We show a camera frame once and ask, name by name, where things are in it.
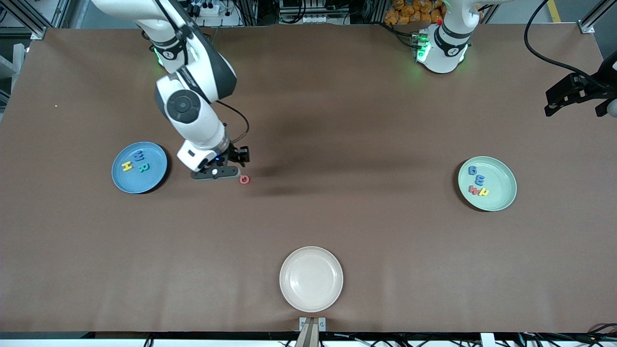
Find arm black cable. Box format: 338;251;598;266
215;100;250;145
524;0;599;86

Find green plate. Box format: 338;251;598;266
457;156;517;212

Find metal table edge bracket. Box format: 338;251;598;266
299;317;326;333

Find cream white plate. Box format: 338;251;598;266
280;246;344;313

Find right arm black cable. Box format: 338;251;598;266
215;100;250;145

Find blue plate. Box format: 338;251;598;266
111;141;168;194

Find brown table cover sheet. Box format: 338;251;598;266
0;24;617;334

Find orange snack bags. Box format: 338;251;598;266
384;0;446;26

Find white power strip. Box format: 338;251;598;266
190;0;221;16

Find aluminium frame profile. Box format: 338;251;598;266
578;0;617;34
0;0;49;40

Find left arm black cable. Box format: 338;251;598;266
524;0;599;86

